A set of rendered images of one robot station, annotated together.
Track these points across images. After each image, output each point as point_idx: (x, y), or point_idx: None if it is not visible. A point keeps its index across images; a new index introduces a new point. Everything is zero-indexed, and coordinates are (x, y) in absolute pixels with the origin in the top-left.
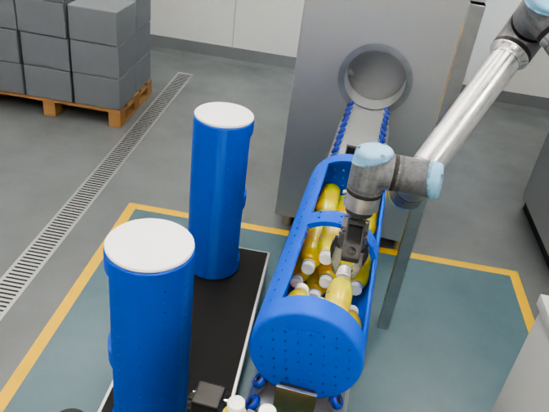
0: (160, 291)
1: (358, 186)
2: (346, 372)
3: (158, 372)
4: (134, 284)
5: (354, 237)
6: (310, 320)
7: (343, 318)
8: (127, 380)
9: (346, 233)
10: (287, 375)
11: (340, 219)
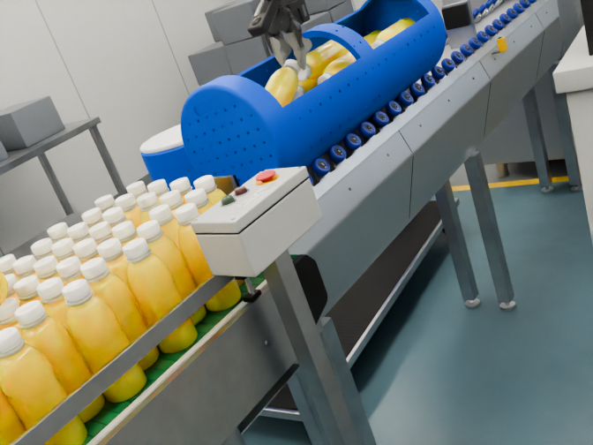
0: (183, 169)
1: None
2: (265, 147)
3: None
4: (158, 166)
5: (262, 8)
6: (206, 94)
7: (240, 84)
8: None
9: (257, 8)
10: None
11: (313, 28)
